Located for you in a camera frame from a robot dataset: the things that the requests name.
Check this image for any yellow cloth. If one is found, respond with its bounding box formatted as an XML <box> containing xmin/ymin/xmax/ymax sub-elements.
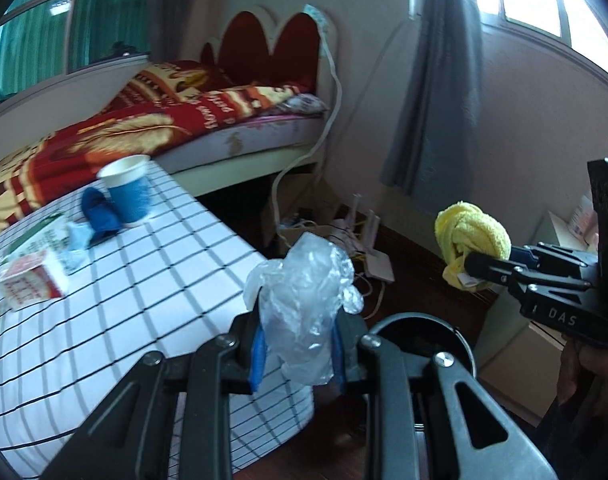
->
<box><xmin>434</xmin><ymin>202</ymin><xmax>512</xmax><ymax>292</ymax></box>

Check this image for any clear plastic bag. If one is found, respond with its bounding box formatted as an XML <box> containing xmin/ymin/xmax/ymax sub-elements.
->
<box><xmin>243</xmin><ymin>232</ymin><xmax>364</xmax><ymax>386</ymax></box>

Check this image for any red white small box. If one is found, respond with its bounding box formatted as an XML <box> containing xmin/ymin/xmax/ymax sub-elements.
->
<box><xmin>0</xmin><ymin>249</ymin><xmax>69</xmax><ymax>310</ymax></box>

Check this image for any green white milk carton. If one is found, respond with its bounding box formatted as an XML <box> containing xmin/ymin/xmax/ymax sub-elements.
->
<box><xmin>2</xmin><ymin>212</ymin><xmax>69</xmax><ymax>263</ymax></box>

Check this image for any dark blue cloth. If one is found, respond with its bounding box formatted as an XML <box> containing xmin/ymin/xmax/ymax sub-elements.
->
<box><xmin>80</xmin><ymin>188</ymin><xmax>123</xmax><ymax>247</ymax></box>

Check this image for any blue paper cup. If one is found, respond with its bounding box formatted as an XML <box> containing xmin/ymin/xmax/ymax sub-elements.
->
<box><xmin>98</xmin><ymin>155</ymin><xmax>151</xmax><ymax>226</ymax></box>

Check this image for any light blue face mask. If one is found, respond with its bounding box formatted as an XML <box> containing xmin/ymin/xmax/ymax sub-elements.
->
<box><xmin>58</xmin><ymin>222</ymin><xmax>94</xmax><ymax>274</ymax></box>

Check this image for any black trash bin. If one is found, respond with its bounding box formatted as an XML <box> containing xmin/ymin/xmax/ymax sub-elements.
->
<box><xmin>369</xmin><ymin>312</ymin><xmax>478</xmax><ymax>377</ymax></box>

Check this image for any white wifi router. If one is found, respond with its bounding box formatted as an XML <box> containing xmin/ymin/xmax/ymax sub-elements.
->
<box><xmin>345</xmin><ymin>193</ymin><xmax>395</xmax><ymax>284</ymax></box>

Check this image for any grey curtain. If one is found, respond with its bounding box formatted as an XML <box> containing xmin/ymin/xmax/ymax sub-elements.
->
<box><xmin>381</xmin><ymin>0</ymin><xmax>482</xmax><ymax>214</ymax></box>

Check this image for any cardboard box on floor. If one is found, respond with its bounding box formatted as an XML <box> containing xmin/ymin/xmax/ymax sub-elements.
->
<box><xmin>262</xmin><ymin>174</ymin><xmax>341</xmax><ymax>255</ymax></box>

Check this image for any bed with red headboard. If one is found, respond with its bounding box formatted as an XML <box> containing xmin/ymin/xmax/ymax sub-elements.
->
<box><xmin>0</xmin><ymin>11</ymin><xmax>322</xmax><ymax>223</ymax></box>

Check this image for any red yellow patterned blanket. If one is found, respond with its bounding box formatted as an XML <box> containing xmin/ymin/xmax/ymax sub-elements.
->
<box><xmin>0</xmin><ymin>60</ymin><xmax>315</xmax><ymax>233</ymax></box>

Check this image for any window with green curtain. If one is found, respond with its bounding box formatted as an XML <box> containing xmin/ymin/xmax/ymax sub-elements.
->
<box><xmin>0</xmin><ymin>0</ymin><xmax>150</xmax><ymax>106</ymax></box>

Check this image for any white power cable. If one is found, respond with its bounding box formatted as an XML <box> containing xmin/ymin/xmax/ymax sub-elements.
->
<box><xmin>269</xmin><ymin>6</ymin><xmax>343</xmax><ymax>231</ymax></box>

